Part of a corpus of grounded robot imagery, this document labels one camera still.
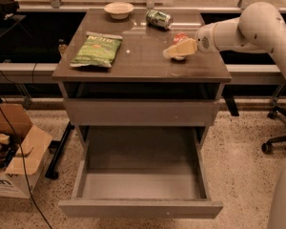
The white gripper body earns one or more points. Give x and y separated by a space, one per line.
204 40

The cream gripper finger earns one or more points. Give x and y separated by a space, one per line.
181 49

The red coke can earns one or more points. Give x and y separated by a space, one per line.
178 38

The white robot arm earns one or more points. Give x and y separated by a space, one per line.
259 28

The green soda can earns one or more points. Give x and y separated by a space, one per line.
159 19

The grey drawer cabinet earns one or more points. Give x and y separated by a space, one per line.
139 70

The closed grey upper drawer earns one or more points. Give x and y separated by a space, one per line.
109 112

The open grey bottom drawer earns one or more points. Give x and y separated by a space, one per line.
141 172

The white bowl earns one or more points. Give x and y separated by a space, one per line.
119 10

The green chip bag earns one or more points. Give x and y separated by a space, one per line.
98 50

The black office chair base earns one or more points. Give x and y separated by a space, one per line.
268 147

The black table leg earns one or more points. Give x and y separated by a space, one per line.
57 148

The cardboard box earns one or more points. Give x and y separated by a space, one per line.
19 177

